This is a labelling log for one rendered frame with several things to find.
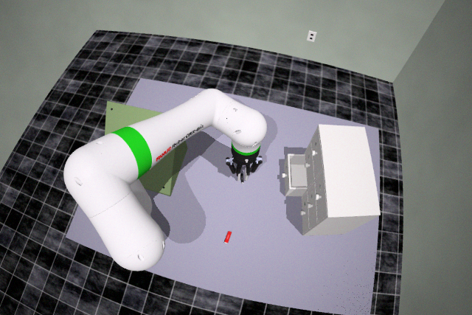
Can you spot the small white chest of drawers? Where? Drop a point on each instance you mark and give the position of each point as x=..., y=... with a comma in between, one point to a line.
x=351, y=192

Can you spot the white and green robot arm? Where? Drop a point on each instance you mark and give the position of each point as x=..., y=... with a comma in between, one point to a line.
x=103, y=175

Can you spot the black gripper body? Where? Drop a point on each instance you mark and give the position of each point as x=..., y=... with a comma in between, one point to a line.
x=242, y=163

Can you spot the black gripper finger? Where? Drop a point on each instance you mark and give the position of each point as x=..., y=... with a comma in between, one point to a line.
x=253, y=167
x=234, y=170

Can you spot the grey drawer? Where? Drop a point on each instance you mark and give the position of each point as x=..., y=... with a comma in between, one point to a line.
x=295, y=172
x=312, y=205
x=320, y=196
x=309, y=165
x=305, y=213
x=317, y=153

